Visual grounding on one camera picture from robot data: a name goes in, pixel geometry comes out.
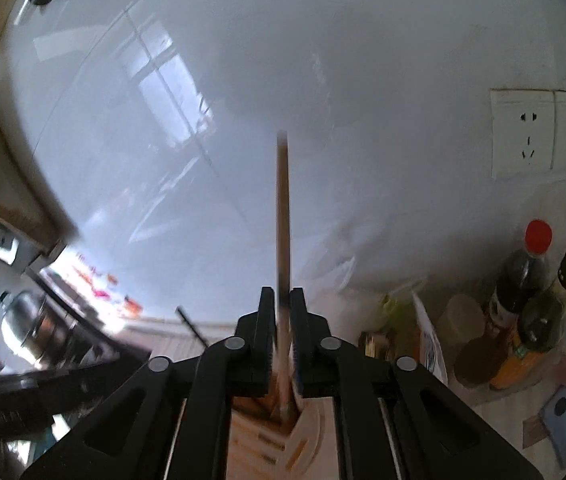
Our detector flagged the orange white seasoning packet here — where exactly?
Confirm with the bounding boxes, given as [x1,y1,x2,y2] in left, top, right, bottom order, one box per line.
[411,292,448,386]

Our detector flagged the black-capped dark bottle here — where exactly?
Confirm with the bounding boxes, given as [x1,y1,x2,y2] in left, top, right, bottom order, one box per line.
[487,245,566,391]

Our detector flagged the red-capped soy sauce bottle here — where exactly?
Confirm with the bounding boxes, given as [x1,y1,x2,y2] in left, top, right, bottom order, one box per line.
[454,219,553,388]

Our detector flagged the small brown card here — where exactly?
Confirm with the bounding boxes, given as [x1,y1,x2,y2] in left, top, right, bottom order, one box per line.
[522,415,548,450]

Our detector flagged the colourful wall stickers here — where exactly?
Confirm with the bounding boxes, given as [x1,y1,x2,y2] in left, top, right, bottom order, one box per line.
[70,252,143,318]

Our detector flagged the black chopstick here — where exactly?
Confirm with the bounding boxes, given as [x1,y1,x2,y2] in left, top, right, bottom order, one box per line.
[176,306,209,349]

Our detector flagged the beige utensil holder canister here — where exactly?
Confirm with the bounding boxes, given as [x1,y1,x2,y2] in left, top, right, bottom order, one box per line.
[225,377,339,479]

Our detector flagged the striped cat table mat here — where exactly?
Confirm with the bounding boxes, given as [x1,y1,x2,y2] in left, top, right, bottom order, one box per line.
[115,318,235,361]

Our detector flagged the steel cooking pot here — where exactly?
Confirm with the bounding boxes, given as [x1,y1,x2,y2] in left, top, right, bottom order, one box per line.
[0,290,70,366]

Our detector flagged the wooden chopstick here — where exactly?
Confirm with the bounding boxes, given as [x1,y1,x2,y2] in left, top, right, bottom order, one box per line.
[275,130,292,424]

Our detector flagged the white plastic bag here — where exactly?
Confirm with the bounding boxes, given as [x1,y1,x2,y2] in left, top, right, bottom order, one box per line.
[293,257,385,339]

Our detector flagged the yellow-green seasoning packet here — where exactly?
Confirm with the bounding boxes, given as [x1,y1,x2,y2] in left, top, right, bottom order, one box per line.
[359,295,421,363]

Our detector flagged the range hood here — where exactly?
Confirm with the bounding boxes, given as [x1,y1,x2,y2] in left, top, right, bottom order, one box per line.
[0,122,77,272]

